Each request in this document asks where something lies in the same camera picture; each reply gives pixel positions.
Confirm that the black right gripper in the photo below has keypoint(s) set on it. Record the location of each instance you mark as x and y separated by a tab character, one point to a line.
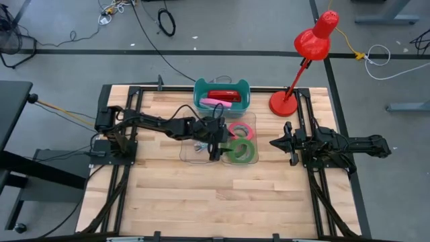
295	142

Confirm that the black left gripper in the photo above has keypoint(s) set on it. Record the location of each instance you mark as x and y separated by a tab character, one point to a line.
211	134

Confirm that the pink tape roll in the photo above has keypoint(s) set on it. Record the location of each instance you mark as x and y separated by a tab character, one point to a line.
251	132

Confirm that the green tape roll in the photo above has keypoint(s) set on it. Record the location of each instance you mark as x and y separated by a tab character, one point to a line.
253	153

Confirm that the pink stapler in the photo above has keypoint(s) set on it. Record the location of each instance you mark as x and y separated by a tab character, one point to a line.
215	103

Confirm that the red stapler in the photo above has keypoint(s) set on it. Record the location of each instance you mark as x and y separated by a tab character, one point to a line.
223	95

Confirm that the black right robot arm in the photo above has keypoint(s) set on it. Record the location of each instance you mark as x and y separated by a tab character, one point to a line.
352	144

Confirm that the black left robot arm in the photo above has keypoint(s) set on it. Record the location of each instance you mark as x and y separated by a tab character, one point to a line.
158	124

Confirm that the clear plastic bin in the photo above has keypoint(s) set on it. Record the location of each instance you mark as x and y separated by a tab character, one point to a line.
188	158
248	117

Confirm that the red desk lamp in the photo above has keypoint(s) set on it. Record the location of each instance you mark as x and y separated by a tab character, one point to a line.
284	105

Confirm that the teal plastic bin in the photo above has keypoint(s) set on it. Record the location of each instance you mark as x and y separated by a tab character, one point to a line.
246	97

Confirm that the grey desk foot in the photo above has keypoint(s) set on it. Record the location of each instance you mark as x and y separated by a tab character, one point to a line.
410	107
386	19

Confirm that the black desk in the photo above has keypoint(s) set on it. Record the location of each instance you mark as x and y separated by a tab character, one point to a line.
13	101

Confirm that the black aluminium table frame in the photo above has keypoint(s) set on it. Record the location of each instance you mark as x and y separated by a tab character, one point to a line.
161	89

